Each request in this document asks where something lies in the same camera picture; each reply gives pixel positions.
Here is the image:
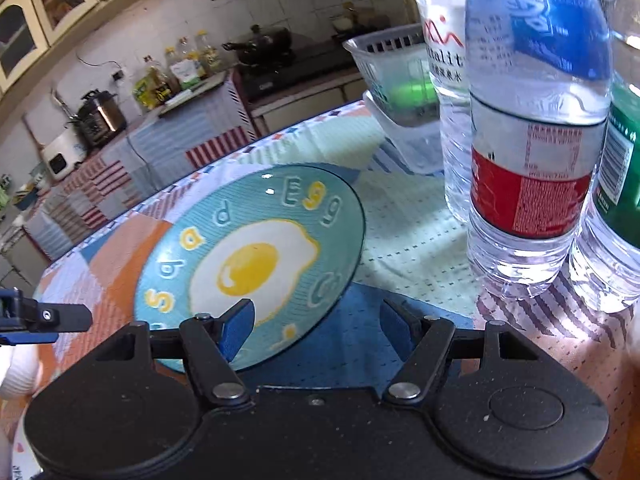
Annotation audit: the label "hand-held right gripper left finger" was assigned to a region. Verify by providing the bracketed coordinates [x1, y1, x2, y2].
[92, 298, 257, 407]

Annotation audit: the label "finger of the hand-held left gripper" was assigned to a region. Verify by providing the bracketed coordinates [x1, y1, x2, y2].
[0, 287, 94, 346]

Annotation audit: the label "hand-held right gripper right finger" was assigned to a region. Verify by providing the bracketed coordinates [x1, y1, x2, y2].
[380, 298, 544, 407]

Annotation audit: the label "white ribbed bowl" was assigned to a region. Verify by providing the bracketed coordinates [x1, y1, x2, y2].
[0, 344, 42, 400]

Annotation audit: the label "teal fried egg plate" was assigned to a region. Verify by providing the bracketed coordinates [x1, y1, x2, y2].
[133, 164, 367, 374]

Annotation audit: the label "white rice cooker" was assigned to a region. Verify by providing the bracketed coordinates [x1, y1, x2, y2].
[42, 129, 89, 182]

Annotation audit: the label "clear plastic container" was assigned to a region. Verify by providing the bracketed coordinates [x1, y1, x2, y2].
[362, 89, 449, 177]

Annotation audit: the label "striped patchwork counter cloth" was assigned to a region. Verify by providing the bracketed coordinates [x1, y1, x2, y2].
[22, 71, 259, 262]

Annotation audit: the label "dark electric pressure cooker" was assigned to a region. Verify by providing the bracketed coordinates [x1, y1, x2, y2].
[76, 90, 128, 147]

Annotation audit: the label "water bottle blue red label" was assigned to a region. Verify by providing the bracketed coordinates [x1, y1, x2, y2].
[465, 0, 614, 300]

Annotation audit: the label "clear water bottle white label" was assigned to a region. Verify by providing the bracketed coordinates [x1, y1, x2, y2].
[410, 0, 482, 227]

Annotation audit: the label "green object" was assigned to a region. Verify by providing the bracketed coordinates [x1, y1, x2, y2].
[381, 76, 437, 112]

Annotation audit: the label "water bottle green label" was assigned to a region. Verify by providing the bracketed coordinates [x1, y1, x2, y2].
[569, 0, 640, 314]

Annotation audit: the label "dark cutting board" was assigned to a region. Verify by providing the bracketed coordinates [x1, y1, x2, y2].
[158, 70, 229, 109]

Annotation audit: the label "dark sauce bottle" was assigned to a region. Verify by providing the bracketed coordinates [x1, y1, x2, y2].
[145, 57, 174, 104]

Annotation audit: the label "white packet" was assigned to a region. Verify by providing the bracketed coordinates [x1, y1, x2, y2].
[169, 60, 201, 92]

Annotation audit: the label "white plastic basket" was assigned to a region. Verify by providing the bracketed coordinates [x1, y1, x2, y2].
[342, 24, 442, 127]

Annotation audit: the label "black gas stove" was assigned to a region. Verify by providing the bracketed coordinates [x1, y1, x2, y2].
[235, 40, 362, 102]

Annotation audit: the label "yellow oil bottle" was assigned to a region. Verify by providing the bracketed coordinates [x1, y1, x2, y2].
[164, 47, 183, 82]
[178, 37, 199, 69]
[195, 29, 222, 77]

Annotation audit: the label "black wok with lid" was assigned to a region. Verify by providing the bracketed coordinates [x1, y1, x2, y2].
[222, 23, 294, 66]

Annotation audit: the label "small pot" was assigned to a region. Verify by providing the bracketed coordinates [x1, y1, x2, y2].
[331, 2, 392, 34]

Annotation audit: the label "cream wall cabinets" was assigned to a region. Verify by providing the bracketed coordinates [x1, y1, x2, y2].
[0, 0, 197, 97]

